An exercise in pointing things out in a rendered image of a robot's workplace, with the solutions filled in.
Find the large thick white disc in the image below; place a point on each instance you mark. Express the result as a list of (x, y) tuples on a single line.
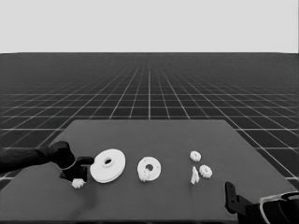
[(101, 172)]

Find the white toothed gear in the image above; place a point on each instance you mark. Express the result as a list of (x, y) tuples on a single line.
[(209, 172), (141, 176), (198, 157), (81, 185)]

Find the white round carrier with pins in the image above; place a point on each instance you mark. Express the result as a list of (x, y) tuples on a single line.
[(156, 172)]

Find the small white T-shaped piece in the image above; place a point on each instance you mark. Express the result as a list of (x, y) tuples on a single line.
[(194, 179)]

